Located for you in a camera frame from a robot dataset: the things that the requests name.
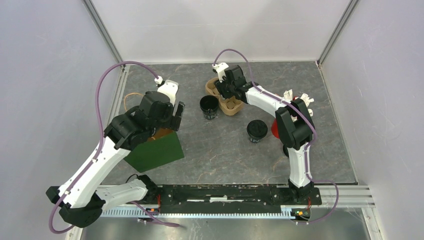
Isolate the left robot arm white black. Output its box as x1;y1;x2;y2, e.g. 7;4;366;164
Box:
46;91;185;228

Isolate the green mat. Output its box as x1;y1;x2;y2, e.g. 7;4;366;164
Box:
124;132;185;173

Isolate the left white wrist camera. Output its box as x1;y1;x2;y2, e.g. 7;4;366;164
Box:
154;76;179;105

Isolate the cardboard cup carrier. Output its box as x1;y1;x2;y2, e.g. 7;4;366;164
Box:
205;77;244;116

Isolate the black coffee cup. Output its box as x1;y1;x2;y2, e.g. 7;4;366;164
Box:
248;134;264;144
199;95;219;120

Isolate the black cup lid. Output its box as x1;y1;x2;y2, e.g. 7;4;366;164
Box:
246;119;268;139
283;145;289;157

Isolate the red cup holder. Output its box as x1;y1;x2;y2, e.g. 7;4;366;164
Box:
271;119;280;139

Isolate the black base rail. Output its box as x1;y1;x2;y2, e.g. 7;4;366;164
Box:
138;184;322;214

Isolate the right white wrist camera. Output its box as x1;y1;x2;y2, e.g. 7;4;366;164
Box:
212;62;229;82

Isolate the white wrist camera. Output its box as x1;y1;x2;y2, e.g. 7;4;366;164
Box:
212;62;229;82
154;76;179;105

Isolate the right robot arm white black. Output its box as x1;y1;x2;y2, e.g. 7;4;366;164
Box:
212;62;316;204

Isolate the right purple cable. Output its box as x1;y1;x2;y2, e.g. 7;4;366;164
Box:
212;48;340;226

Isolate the brown paper bag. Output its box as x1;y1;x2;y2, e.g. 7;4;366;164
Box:
123;92;174;142

